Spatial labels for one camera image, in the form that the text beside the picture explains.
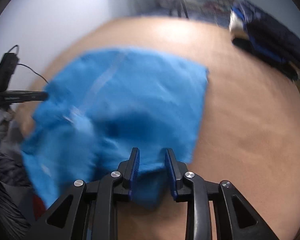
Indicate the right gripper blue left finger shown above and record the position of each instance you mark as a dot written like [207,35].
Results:
[131,174]

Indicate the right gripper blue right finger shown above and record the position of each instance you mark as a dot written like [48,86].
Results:
[175,173]

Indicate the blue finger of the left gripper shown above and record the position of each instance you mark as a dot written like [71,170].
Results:
[25,96]

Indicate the light blue jacket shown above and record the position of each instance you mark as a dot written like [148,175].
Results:
[106,102]

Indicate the left forearm dark sleeve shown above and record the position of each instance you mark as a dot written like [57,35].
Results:
[13,225]

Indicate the white folded garment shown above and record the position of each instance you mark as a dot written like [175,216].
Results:
[236,24]

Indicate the blue folded garment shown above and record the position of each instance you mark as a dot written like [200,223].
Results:
[250,44]

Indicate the dark navy folded jacket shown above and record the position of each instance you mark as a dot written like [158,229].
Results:
[272,34]

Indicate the black tripod stand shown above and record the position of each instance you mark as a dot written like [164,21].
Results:
[178,5]

